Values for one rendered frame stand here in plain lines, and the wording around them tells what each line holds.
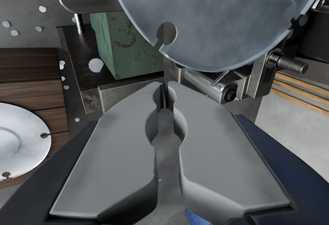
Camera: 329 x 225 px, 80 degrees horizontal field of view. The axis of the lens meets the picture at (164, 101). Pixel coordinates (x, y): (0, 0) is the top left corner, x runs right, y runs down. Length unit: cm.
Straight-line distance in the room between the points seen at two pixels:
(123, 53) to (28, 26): 67
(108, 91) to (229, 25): 22
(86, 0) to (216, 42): 14
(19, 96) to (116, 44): 42
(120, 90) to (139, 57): 7
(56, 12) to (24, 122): 46
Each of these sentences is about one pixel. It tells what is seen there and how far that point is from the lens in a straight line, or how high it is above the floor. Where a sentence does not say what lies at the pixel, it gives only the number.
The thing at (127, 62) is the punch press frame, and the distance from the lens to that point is 35.
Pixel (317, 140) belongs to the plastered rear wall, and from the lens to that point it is 182.
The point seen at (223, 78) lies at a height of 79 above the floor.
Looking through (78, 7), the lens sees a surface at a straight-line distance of 18.
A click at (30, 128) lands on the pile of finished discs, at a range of 74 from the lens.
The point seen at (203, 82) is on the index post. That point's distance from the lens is 29.
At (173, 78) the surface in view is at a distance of 35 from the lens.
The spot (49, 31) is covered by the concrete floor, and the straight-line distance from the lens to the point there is 98.
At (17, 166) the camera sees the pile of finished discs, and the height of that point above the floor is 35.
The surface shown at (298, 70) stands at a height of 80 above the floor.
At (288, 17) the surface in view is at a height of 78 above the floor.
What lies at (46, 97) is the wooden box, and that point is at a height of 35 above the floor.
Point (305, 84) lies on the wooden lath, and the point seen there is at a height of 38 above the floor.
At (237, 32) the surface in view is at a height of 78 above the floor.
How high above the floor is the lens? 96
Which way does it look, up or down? 49 degrees down
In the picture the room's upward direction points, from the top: 137 degrees clockwise
